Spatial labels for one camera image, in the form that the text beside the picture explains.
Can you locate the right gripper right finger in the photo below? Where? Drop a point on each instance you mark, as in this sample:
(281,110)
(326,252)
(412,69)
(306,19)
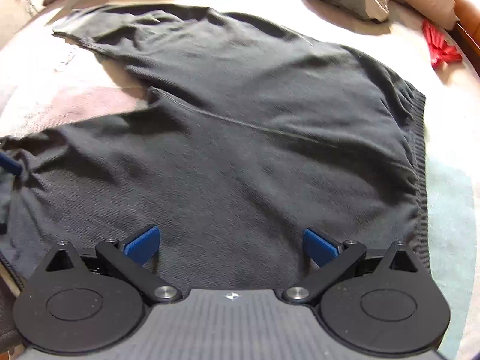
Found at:
(335,261)

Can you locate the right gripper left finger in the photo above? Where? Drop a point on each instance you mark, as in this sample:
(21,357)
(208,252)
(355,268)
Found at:
(125,260)

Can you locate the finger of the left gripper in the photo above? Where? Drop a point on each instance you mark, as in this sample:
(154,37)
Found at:
(10,165)

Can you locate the dark grey sweatpants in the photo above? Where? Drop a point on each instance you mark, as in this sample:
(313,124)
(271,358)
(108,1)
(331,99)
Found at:
(251,134)

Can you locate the orange wooden headboard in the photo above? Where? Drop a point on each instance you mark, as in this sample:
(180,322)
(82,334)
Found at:
(466,31)

